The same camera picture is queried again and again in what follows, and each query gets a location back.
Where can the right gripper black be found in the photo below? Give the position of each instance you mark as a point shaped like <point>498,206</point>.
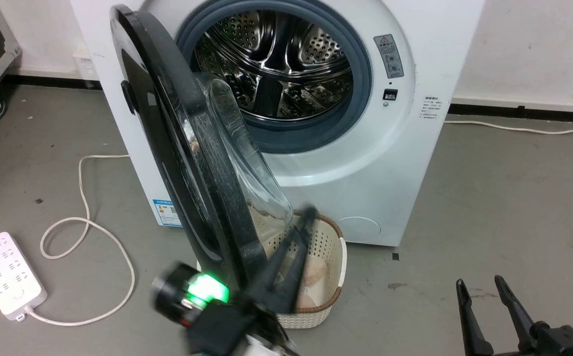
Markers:
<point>563,342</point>

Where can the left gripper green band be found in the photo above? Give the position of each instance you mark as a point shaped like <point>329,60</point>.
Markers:
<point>212,316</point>

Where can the black round washer door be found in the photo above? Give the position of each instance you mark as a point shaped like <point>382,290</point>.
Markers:
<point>167,128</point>

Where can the white front-load washing machine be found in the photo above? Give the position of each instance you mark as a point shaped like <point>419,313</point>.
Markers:
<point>405,163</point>

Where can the grey rubber door gasket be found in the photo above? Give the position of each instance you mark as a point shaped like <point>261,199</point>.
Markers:
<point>363,84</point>

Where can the black door lock latch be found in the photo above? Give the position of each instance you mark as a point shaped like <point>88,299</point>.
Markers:
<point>390,94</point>

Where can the beige clothing in basket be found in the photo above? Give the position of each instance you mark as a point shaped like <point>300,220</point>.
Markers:
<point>314,276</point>

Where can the cream perforated laundry basket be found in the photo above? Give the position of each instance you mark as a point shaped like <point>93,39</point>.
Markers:
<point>327,247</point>

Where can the round white filter cover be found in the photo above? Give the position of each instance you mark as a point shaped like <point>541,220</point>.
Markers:
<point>360,230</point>

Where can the blue energy label sticker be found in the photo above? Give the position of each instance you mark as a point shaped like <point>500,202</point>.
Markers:
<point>165,211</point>

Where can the steel perforated washer drum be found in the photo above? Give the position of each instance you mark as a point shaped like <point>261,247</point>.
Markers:
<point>286,54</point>

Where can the white text label sticker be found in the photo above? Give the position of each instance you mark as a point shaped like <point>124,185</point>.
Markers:
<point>431,108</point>

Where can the grey warning sticker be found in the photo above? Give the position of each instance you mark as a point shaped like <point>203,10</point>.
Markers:
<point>389,55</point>

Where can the white power strip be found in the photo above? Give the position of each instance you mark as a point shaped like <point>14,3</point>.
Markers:
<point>7,274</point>

